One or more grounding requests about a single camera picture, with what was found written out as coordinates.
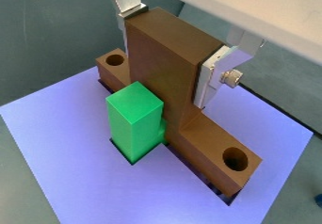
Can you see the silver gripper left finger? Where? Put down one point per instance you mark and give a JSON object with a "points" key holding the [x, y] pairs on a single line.
{"points": [[127, 9]]}

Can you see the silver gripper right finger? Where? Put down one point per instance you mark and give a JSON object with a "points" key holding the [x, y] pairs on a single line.
{"points": [[218, 70]]}

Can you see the brown T-shaped block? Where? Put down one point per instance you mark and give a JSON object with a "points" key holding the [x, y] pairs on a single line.
{"points": [[166, 52]]}

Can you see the green U-shaped block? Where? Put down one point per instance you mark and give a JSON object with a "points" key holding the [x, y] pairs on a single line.
{"points": [[135, 121]]}

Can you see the blue peg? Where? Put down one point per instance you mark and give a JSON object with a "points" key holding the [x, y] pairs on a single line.
{"points": [[318, 200]]}

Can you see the purple base block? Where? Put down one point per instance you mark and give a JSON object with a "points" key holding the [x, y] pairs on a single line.
{"points": [[95, 188]]}

